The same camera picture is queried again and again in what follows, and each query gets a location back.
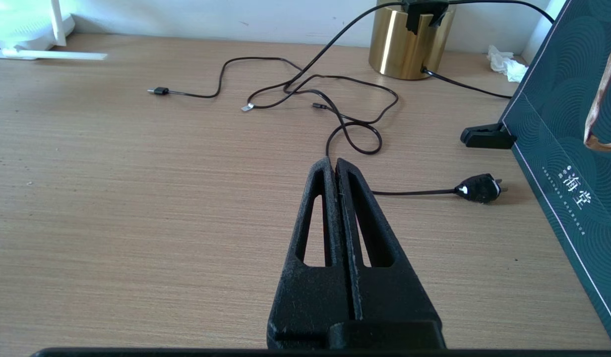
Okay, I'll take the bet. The black usb charging cable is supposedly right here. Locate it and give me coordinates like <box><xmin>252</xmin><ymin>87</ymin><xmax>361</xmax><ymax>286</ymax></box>
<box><xmin>148</xmin><ymin>56</ymin><xmax>346</xmax><ymax>122</ymax></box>

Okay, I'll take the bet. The black plastic clip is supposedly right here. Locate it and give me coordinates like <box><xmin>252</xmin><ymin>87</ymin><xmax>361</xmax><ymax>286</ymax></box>
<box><xmin>459</xmin><ymin>122</ymin><xmax>516</xmax><ymax>150</ymax></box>

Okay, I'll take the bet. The crumpled white tissue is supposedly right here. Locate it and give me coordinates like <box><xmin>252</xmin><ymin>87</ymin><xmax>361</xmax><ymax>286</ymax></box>
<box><xmin>487</xmin><ymin>45</ymin><xmax>528</xmax><ymax>83</ymax></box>

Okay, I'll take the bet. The white router with antennas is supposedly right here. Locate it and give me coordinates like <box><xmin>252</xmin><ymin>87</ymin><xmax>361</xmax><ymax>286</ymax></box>
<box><xmin>0</xmin><ymin>0</ymin><xmax>108</xmax><ymax>61</ymax></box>

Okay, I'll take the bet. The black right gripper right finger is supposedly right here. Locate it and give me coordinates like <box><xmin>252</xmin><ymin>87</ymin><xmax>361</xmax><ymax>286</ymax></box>
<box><xmin>335</xmin><ymin>158</ymin><xmax>443</xmax><ymax>324</ymax></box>

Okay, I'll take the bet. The brass desk lamp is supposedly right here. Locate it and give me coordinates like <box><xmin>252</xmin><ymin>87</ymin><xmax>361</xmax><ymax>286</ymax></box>
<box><xmin>368</xmin><ymin>0</ymin><xmax>456</xmax><ymax>81</ymax></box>

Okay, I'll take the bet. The black cable bundle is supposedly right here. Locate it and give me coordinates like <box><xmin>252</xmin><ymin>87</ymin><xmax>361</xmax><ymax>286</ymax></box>
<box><xmin>283</xmin><ymin>0</ymin><xmax>554</xmax><ymax>204</ymax></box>

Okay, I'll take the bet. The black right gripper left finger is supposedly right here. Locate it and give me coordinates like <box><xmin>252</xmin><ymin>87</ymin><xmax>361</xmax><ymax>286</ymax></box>
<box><xmin>267</xmin><ymin>157</ymin><xmax>354</xmax><ymax>350</ymax></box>

